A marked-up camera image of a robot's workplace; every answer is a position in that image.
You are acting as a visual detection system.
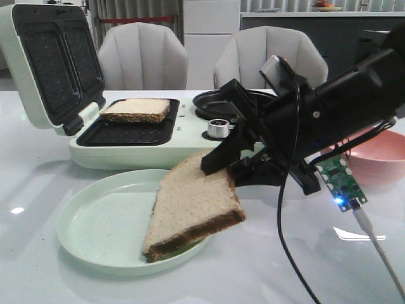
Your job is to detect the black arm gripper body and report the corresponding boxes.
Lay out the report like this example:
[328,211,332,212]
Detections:
[218,78,323,196]

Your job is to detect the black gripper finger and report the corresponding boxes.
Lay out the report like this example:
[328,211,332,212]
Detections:
[200,122,256,175]
[227,153,289,187]

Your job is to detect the bread slice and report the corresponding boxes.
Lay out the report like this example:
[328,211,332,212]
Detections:
[100,98,170,123]
[142,149,246,262]

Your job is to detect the green breakfast maker lid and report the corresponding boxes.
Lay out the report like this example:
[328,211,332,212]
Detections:
[1,3,106,136]

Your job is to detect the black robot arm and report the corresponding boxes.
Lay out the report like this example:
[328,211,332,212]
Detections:
[201,25,404,194]

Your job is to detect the green breakfast maker base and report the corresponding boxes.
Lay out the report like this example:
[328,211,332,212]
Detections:
[70,91,221,170]

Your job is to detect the left silver control knob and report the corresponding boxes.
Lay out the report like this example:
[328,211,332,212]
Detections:
[207,119,230,139]

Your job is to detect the black round frying pan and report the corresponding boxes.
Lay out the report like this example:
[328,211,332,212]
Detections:
[192,90,277,124]

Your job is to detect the green circuit board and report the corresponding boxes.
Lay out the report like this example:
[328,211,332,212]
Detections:
[315,155,368,212]

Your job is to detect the pink bowl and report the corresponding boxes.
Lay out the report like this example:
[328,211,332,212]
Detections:
[341,130,404,186]

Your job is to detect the dark counter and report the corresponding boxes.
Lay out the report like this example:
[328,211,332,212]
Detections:
[240,11,404,78]

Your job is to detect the right grey chair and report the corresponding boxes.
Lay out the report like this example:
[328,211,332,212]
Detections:
[213,26,328,89]

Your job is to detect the grey chair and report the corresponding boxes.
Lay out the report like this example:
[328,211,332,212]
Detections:
[98,23,188,91]
[213,26,328,89]

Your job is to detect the fruit plate on counter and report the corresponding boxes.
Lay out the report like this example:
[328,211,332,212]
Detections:
[312,0,342,12]

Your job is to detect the white cabinet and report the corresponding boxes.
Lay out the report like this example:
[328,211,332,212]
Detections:
[183,1,240,90]

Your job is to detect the left grey chair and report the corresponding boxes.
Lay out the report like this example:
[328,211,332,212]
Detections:
[98,23,188,91]

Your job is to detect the light green plate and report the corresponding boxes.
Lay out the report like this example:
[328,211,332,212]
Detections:
[56,169,209,277]

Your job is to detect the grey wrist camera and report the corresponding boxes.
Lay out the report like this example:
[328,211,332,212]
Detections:
[259,55,308,96]

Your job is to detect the white usb cable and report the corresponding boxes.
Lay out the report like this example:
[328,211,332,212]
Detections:
[351,198,405,298]

